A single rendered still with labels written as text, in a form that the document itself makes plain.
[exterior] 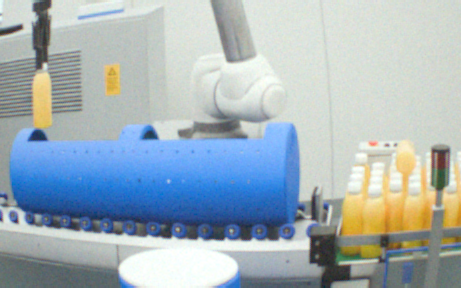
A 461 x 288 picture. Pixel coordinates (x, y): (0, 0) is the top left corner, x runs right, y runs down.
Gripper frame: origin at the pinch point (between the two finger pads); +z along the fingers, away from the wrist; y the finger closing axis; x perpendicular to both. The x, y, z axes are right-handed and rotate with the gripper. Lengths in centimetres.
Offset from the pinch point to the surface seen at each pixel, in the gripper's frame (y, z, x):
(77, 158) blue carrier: 11.1, 29.9, 16.4
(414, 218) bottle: 19, 46, 114
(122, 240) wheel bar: 11, 55, 28
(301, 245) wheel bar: 11, 55, 79
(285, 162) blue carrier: 11, 31, 76
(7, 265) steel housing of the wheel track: 11, 69, -22
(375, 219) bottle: 19, 46, 101
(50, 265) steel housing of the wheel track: 12, 66, -1
